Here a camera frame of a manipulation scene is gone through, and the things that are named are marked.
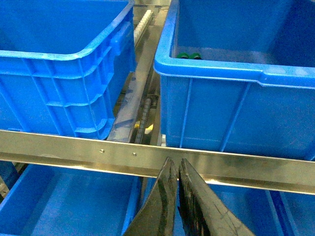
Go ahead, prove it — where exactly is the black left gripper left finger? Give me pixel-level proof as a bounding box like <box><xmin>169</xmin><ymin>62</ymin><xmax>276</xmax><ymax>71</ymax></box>
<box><xmin>124</xmin><ymin>157</ymin><xmax>177</xmax><ymax>236</ymax></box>

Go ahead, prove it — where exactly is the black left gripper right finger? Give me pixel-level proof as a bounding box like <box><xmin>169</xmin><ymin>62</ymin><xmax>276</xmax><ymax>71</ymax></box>
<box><xmin>179</xmin><ymin>159</ymin><xmax>254</xmax><ymax>236</ymax></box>

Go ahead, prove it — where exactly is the blue bin with buttons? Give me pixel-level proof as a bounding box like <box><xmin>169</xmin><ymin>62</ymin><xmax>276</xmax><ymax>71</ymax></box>
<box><xmin>154</xmin><ymin>0</ymin><xmax>315</xmax><ymax>160</ymax></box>

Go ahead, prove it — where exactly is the blue lower shelf bin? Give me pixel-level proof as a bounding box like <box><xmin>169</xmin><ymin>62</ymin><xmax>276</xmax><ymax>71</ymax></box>
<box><xmin>172</xmin><ymin>183</ymin><xmax>315</xmax><ymax>236</ymax></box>

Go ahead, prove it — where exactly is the metal roller track divider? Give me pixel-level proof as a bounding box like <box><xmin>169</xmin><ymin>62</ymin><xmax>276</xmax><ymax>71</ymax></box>
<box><xmin>107</xmin><ymin>0</ymin><xmax>170</xmax><ymax>143</ymax></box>

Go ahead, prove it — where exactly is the blue lower left bin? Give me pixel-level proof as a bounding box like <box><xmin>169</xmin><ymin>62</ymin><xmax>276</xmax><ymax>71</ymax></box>
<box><xmin>0</xmin><ymin>163</ymin><xmax>142</xmax><ymax>236</ymax></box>

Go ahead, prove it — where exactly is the green mushroom push button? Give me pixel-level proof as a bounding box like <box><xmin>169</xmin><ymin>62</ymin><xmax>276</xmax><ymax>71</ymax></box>
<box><xmin>176</xmin><ymin>52</ymin><xmax>189</xmax><ymax>59</ymax></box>

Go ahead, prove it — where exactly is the blue ribbed crate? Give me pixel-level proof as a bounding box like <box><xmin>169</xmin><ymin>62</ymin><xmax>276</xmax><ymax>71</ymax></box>
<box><xmin>0</xmin><ymin>0</ymin><xmax>136</xmax><ymax>140</ymax></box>

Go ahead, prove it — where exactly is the metal shelf front rail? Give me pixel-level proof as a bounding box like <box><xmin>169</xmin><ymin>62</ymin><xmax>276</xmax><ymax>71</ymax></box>
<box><xmin>0</xmin><ymin>130</ymin><xmax>315</xmax><ymax>194</ymax></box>

